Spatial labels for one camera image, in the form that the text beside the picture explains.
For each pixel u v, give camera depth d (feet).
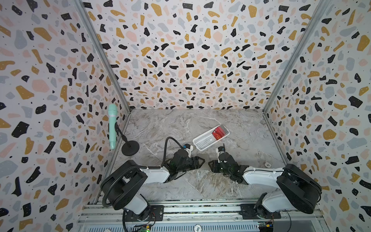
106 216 2.42
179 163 2.23
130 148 3.19
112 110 2.45
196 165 2.51
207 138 3.39
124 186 1.42
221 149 2.67
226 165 2.27
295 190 1.44
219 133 3.39
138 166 1.67
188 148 2.68
